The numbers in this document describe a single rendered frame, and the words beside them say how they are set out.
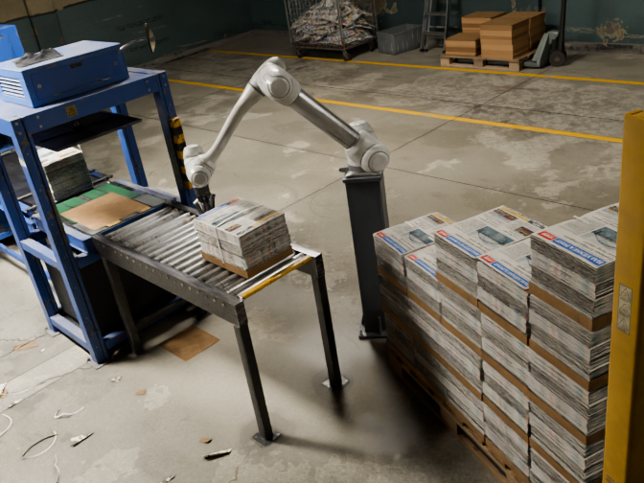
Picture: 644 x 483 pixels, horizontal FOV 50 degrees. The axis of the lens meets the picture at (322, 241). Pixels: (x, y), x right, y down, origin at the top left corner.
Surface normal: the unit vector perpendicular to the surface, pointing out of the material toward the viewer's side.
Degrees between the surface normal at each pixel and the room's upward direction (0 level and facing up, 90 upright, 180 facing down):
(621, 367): 90
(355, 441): 0
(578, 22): 90
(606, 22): 90
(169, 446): 0
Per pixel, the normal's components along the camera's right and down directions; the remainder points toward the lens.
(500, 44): -0.72, 0.41
